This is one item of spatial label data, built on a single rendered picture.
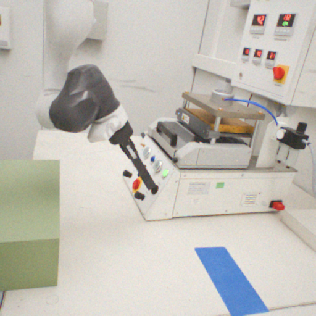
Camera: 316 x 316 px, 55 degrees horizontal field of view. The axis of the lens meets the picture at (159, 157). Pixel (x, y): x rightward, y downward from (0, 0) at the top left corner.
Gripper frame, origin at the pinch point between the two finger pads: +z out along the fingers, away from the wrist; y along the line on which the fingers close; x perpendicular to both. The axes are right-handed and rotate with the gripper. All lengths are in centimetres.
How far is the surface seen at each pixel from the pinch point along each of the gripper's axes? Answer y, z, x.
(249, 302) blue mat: -39.1, 18.5, -4.6
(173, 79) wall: 160, 33, -66
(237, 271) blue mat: -29.6, 20.3, -7.3
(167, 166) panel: 1.6, 0.9, -7.8
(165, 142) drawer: 9.2, -2.8, -11.7
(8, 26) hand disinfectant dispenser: 158, -56, 22
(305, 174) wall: 15, 53, -64
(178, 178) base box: -5.1, 2.2, -8.1
